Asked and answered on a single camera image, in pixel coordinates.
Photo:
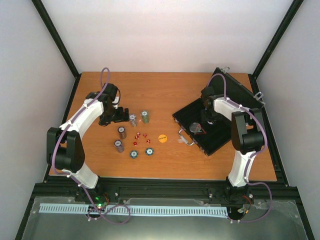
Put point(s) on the white dealer button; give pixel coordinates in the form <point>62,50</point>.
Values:
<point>162,138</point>

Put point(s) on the brown chip stack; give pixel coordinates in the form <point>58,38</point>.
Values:
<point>122,132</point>

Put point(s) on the blue 10 chip stack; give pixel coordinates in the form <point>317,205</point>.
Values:
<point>133,120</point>

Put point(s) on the black aluminium frame rail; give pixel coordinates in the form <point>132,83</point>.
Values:
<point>118,189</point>

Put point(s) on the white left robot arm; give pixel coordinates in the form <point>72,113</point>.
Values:
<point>64,149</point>

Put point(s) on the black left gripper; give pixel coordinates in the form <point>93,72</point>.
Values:
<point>105,121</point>

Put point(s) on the triangular all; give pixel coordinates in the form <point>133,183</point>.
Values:
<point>199,131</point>

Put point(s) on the green 20 chip stack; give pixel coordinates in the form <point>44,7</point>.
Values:
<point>145,117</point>

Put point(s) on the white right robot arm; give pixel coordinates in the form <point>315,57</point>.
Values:
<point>248,135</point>

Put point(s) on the flat blue chip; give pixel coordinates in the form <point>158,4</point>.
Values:
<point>149,151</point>
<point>134,154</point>

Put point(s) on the black poker set case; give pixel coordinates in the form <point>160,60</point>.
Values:
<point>220,133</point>

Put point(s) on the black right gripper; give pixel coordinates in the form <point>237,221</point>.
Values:
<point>206,119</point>

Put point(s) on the white perforated cable strip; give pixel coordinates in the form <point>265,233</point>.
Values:
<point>136,210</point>

